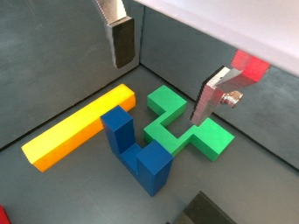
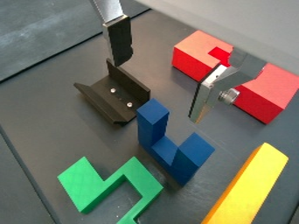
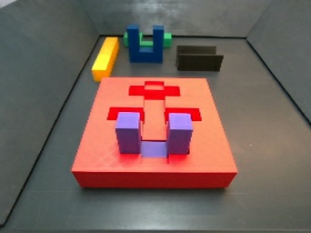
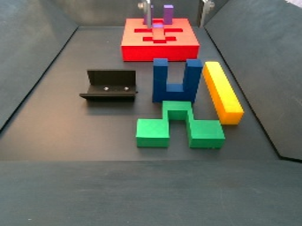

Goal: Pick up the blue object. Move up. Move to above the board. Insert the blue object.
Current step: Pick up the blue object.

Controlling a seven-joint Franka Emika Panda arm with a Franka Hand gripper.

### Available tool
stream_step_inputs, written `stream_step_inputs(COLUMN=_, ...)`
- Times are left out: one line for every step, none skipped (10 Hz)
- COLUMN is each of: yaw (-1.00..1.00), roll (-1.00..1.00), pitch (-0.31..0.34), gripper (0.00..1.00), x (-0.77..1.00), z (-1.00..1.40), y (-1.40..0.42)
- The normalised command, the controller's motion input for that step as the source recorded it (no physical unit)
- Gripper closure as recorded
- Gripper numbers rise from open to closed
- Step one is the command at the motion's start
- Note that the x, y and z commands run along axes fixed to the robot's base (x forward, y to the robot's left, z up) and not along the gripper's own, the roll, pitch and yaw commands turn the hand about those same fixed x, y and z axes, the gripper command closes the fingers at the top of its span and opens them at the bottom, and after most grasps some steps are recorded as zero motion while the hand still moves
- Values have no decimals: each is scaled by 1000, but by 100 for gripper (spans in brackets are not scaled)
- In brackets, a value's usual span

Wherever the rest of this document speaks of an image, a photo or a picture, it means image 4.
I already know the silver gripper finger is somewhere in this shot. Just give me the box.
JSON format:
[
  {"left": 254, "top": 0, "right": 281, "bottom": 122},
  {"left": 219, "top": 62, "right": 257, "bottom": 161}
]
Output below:
[
  {"left": 199, "top": 0, "right": 215, "bottom": 27},
  {"left": 138, "top": 0, "right": 152, "bottom": 27}
]

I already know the blue U-shaped block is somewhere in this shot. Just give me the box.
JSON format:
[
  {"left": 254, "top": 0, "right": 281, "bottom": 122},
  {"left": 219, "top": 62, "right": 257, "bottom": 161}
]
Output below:
[{"left": 152, "top": 58, "right": 203, "bottom": 102}]

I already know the red slotted board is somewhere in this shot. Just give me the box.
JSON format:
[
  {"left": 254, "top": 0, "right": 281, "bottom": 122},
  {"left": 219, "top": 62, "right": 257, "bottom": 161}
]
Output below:
[{"left": 120, "top": 19, "right": 199, "bottom": 62}]

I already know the purple U-shaped block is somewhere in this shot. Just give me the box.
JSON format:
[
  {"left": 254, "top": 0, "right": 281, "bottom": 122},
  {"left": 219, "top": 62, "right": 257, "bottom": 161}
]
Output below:
[{"left": 143, "top": 4, "right": 175, "bottom": 29}]

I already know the yellow long bar block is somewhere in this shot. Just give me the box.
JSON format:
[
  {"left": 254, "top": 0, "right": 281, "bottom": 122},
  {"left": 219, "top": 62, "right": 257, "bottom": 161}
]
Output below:
[{"left": 203, "top": 61, "right": 245, "bottom": 125}]

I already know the green zigzag block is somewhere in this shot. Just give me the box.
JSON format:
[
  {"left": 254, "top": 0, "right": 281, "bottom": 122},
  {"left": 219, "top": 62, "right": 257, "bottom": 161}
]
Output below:
[{"left": 136, "top": 101, "right": 226, "bottom": 148}]

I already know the black angle bracket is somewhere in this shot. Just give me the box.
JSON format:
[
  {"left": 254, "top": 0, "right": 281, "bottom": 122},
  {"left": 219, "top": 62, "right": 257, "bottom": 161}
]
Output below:
[{"left": 79, "top": 69, "right": 136, "bottom": 101}]

